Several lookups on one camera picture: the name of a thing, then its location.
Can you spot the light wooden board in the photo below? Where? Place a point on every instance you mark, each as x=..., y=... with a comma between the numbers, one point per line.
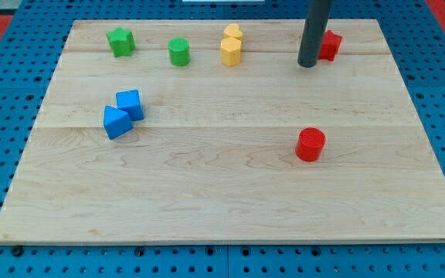
x=213, y=161

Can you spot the red cylinder block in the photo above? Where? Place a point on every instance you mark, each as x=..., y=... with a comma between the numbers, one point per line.
x=310, y=143

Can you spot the yellow hexagon block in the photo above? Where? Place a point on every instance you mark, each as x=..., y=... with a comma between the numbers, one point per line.
x=230, y=49

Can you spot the blue cube block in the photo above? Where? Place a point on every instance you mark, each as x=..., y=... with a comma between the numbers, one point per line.
x=130, y=102

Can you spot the green cylinder block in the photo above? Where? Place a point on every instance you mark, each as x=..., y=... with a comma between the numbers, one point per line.
x=178, y=49

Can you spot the blue triangle block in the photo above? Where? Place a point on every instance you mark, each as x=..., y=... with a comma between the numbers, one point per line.
x=116, y=122

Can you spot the yellow heart block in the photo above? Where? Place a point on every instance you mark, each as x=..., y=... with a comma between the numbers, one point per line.
x=233, y=31

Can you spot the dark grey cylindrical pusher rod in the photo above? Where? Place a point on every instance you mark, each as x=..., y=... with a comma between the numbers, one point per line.
x=313, y=32

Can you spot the green star block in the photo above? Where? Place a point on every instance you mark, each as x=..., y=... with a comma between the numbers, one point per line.
x=121, y=42

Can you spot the red star block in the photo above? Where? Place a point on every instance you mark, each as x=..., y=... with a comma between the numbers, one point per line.
x=330, y=46

